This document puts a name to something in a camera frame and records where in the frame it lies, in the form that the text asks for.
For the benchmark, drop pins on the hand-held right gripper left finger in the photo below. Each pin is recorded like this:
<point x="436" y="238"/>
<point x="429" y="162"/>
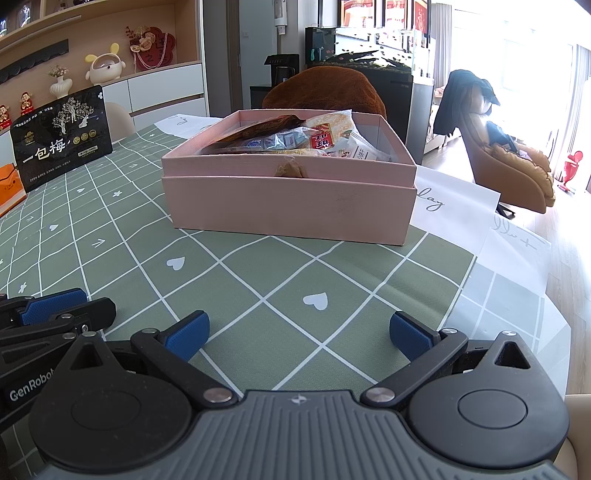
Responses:
<point x="187" y="337"/>

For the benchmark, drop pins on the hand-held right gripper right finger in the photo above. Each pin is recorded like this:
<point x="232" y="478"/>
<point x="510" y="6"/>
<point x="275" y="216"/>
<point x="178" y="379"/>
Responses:
<point x="411" y="337"/>

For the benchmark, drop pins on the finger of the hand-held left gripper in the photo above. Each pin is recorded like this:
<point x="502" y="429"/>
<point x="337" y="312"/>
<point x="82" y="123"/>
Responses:
<point x="51" y="305"/>
<point x="83" y="316"/>

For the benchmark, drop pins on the pink cardboard box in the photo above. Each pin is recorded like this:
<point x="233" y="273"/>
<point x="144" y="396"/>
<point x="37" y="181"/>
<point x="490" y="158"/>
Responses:
<point x="286" y="203"/>

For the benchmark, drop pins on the white and yellow snack packet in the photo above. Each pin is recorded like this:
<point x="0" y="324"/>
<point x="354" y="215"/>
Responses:
<point x="364" y="150"/>

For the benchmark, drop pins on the long clear biscuit packet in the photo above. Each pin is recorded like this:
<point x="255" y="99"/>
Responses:
<point x="330" y="123"/>

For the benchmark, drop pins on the green checked tablecloth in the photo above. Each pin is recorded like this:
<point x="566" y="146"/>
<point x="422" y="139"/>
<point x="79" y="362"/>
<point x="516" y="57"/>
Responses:
<point x="277" y="267"/>

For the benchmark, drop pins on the orange box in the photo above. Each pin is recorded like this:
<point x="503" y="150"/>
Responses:
<point x="11" y="189"/>

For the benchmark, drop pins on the black plum bag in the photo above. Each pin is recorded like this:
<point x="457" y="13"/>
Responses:
<point x="60" y="143"/>

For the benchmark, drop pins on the brown massage chair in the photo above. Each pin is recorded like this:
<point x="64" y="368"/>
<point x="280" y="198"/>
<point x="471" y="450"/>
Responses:
<point x="503" y="175"/>

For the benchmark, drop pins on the red and gold figurine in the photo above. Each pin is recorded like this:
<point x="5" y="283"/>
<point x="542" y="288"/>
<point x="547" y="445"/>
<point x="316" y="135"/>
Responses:
<point x="4" y="117"/>
<point x="27" y="104"/>

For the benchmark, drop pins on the beige chair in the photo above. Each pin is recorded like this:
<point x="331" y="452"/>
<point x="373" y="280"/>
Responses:
<point x="579" y="438"/>
<point x="120" y="122"/>

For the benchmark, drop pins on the white vase with flowers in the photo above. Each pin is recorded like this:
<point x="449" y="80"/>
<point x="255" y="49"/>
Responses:
<point x="60" y="87"/>

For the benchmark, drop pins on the red ornament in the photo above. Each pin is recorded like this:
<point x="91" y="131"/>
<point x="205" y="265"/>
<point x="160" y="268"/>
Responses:
<point x="571" y="170"/>

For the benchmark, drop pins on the fish tank with stand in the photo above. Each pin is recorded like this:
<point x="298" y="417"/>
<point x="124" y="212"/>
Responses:
<point x="397" y="106"/>

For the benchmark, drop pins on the black jacket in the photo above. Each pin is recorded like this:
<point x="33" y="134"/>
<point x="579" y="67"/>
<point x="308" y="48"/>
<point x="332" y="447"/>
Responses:
<point x="461" y="101"/>

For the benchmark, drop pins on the white rabbit figurine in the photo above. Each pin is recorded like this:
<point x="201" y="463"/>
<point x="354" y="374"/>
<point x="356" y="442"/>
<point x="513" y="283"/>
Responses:
<point x="105" y="67"/>

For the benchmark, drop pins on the black scalloped trim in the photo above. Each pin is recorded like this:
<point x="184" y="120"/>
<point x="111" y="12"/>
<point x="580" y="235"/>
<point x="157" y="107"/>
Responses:
<point x="32" y="60"/>

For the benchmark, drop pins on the small black cabinet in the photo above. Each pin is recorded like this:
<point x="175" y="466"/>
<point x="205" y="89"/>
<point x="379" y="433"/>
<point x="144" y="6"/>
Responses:
<point x="259" y="98"/>

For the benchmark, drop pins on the red floral decoration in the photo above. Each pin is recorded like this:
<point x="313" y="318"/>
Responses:
<point x="150" y="50"/>

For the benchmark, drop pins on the black water dispenser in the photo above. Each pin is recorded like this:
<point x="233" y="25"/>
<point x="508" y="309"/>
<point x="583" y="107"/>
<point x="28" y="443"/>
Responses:
<point x="281" y="69"/>

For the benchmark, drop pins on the wooden wall shelf unit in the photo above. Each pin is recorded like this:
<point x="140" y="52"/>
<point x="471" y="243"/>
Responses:
<point x="161" y="92"/>

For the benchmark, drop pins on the white wall dispenser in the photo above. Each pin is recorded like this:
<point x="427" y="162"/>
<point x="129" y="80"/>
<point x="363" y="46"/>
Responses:
<point x="280" y="18"/>

